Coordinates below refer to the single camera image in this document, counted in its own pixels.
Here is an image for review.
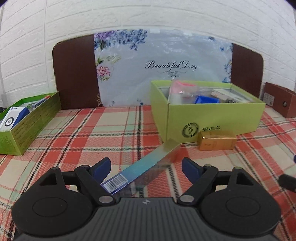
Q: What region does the dark brown headboard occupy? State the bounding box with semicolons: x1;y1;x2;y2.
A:
52;35;264;109

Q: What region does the brown cardboard box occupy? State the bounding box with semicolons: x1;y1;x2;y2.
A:
263;82;296;118

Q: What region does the blue mint tin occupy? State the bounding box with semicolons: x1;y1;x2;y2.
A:
195;95;220;104

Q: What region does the plaid bed sheet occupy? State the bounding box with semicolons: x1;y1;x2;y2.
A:
1;106;295;240

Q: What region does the floral plastic bedding bag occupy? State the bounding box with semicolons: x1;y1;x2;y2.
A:
94;29;233;106

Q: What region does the white blue box in tray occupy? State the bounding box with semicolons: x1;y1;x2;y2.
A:
0;106;30;132

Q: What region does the green box lid tray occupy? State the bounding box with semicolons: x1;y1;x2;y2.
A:
1;92;61;156

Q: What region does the iridescent long toothpaste box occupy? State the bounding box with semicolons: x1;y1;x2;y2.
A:
101;139;181;198

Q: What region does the orange white medicine box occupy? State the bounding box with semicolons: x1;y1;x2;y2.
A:
211;89;250;103

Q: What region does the white glove pink cuff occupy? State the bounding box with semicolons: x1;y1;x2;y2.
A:
170;80;200;97

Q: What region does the light green shoe box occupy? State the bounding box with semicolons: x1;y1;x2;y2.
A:
150;80;265;143

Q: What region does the gold copper box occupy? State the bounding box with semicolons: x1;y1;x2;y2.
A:
198;130;237;151

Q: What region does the clear plastic bag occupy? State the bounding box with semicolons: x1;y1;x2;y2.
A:
168;85;213;105

